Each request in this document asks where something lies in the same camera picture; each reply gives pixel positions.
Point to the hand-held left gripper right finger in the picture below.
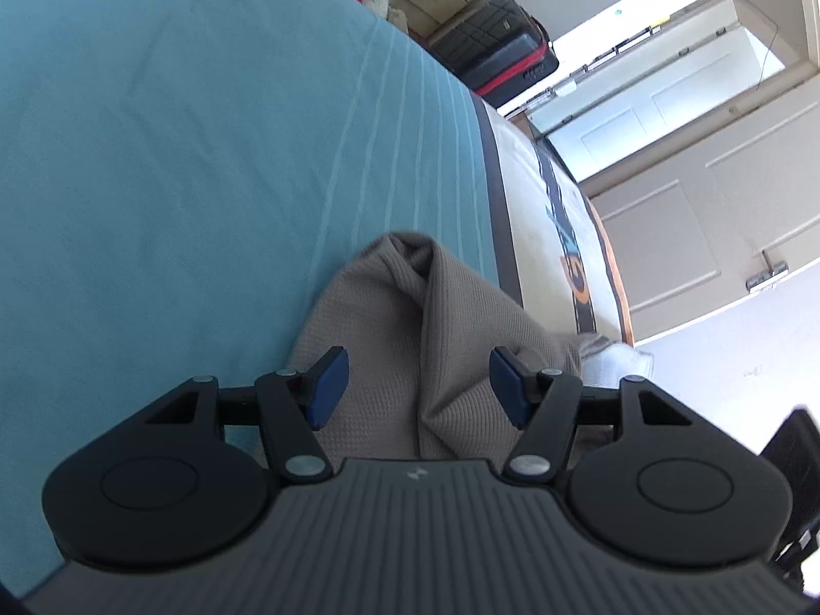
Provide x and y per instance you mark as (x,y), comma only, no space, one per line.
(509,387)

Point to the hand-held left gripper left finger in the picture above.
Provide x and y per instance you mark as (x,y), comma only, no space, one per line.
(330,387)

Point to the grey waffle-knit shirt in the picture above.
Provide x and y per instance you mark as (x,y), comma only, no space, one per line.
(461,333)

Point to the white panel door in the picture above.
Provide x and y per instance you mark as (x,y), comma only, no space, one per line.
(640,122)
(672,237)

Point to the black suitcase with red trim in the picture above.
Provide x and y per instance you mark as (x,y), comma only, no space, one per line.
(499,38)

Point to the pair of beige slippers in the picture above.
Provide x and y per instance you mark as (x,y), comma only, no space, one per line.
(384,7)

